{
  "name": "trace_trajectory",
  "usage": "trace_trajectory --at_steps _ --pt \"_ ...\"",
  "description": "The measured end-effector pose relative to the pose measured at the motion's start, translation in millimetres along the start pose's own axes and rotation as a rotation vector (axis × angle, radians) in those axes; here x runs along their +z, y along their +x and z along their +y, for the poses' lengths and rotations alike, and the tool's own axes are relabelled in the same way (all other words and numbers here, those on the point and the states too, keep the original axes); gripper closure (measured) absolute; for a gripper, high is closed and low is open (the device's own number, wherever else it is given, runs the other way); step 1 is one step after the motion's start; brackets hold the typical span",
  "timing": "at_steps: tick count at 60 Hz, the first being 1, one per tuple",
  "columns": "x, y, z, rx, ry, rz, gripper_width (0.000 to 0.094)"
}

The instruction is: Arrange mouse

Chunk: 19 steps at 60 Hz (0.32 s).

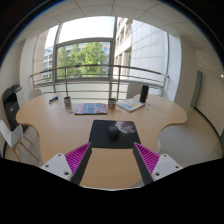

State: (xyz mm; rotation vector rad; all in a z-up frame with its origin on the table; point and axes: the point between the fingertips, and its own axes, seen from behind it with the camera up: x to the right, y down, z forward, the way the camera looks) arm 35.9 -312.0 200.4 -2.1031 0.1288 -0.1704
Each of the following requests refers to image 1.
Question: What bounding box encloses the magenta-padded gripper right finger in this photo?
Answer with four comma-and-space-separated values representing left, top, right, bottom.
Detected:
132, 142, 184, 186

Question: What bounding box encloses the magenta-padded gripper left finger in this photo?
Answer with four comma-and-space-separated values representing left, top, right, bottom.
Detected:
40, 142, 93, 186

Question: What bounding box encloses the black computer mouse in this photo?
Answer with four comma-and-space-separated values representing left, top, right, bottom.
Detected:
107, 124, 120, 140

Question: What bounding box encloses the black mouse pad with cat print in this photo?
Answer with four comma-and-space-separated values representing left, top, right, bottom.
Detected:
88, 119, 142, 150

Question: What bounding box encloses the white chair with wooden legs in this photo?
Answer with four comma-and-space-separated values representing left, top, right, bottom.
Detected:
0, 119, 40, 163

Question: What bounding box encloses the red and blue magazine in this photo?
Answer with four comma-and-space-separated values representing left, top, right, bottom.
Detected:
73, 102, 109, 116

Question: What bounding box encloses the open illustrated book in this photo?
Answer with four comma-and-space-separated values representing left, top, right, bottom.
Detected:
116, 98, 146, 113

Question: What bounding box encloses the black cylindrical speaker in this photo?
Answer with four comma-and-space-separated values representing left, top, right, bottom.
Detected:
139, 84, 150, 104

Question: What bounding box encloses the black office printer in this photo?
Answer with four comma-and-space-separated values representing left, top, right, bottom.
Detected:
1, 83, 24, 131

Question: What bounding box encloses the white mug with red print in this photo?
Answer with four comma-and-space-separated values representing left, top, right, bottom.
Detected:
107, 97, 117, 110

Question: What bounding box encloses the metal balcony railing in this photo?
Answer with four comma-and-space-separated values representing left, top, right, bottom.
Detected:
29, 64, 170, 100

